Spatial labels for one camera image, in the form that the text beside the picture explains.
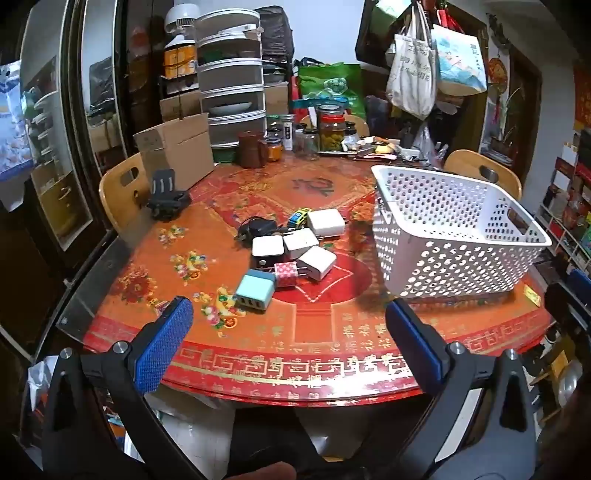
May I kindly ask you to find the green shopping bag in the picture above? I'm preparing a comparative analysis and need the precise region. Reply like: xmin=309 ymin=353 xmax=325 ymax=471
xmin=298 ymin=63 xmax=368 ymax=121

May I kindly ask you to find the brown ceramic mug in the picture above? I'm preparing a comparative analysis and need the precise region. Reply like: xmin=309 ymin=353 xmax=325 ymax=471
xmin=238 ymin=130 xmax=269 ymax=168

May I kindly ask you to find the open cardboard box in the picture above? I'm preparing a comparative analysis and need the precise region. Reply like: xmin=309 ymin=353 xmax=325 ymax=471
xmin=134 ymin=112 xmax=215 ymax=191

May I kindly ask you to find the large white charger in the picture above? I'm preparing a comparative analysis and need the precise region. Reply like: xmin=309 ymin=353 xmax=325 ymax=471
xmin=307 ymin=209 xmax=346 ymax=239

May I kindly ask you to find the empty glass jar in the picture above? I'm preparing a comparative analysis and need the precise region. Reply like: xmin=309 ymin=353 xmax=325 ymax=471
xmin=302 ymin=128 xmax=320 ymax=160

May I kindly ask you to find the black plastic bag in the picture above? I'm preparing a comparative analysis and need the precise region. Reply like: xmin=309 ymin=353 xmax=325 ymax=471
xmin=254 ymin=6 xmax=295 ymax=58

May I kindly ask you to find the white stacked drawer unit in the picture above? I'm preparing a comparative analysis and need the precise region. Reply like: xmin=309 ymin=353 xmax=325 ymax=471
xmin=196 ymin=9 xmax=267 ymax=149

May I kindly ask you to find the light blue tote bag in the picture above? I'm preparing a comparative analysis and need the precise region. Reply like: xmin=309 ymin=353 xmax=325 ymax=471
xmin=431 ymin=23 xmax=488 ymax=97

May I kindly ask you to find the toy car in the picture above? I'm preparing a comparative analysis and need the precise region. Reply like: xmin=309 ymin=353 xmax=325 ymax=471
xmin=287 ymin=208 xmax=314 ymax=230

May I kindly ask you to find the red-lidded pickle jar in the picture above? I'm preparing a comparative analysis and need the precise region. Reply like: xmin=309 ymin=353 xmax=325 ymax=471
xmin=318 ymin=105 xmax=347 ymax=152

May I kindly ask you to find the black power adapter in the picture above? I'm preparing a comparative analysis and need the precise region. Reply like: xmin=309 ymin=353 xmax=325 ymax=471
xmin=238 ymin=217 xmax=278 ymax=243

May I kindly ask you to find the white and black charger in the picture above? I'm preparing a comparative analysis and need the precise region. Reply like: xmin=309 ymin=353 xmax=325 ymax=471
xmin=252 ymin=236 xmax=286 ymax=271

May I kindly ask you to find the wooden door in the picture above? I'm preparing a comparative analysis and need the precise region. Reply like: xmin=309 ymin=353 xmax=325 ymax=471
xmin=480 ymin=9 xmax=543 ymax=185

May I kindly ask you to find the dark glass-door cabinet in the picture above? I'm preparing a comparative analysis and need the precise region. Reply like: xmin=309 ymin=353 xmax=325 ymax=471
xmin=18 ymin=0 xmax=167 ymax=259

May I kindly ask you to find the blue white plastic bag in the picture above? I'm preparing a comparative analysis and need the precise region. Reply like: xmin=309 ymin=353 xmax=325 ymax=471
xmin=0 ymin=60 xmax=35 ymax=181

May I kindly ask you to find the pink cartoon print charger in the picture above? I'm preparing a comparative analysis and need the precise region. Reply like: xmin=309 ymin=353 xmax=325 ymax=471
xmin=273 ymin=261 xmax=301 ymax=289

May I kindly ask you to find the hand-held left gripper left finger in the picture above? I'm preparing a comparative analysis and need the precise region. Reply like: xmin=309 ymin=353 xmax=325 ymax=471
xmin=41 ymin=296 xmax=204 ymax=480

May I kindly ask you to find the red printed tablecloth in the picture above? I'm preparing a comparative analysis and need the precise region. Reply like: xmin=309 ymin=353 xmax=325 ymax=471
xmin=83 ymin=148 xmax=555 ymax=408

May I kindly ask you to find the orange lidded container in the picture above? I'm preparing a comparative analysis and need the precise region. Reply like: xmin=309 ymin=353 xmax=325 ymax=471
xmin=164 ymin=39 xmax=198 ymax=79

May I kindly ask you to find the brown cardboard box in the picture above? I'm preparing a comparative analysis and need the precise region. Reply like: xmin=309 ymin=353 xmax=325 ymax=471
xmin=159 ymin=90 xmax=204 ymax=121

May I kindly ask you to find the white shelf with goods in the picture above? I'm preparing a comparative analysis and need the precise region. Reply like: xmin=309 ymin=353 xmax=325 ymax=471
xmin=538 ymin=131 xmax=591 ymax=278

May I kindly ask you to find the white perforated plastic basket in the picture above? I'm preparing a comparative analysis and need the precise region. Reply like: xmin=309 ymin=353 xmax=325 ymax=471
xmin=370 ymin=165 xmax=553 ymax=300

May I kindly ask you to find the white desk fan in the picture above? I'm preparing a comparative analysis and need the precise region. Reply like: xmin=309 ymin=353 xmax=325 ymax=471
xmin=165 ymin=4 xmax=199 ymax=42

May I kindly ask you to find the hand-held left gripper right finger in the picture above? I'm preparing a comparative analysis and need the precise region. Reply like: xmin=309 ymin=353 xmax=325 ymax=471
xmin=365 ymin=299 xmax=539 ymax=480

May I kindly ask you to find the white canvas tote bag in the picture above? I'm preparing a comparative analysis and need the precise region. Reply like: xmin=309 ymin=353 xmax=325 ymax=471
xmin=385 ymin=4 xmax=437 ymax=121

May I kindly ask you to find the black phone stand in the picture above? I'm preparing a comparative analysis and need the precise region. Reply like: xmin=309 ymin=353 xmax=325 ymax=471
xmin=147 ymin=169 xmax=192 ymax=221

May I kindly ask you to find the teal multi-port charger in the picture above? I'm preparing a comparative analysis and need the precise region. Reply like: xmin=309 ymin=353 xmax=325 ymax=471
xmin=234 ymin=270 xmax=276 ymax=311

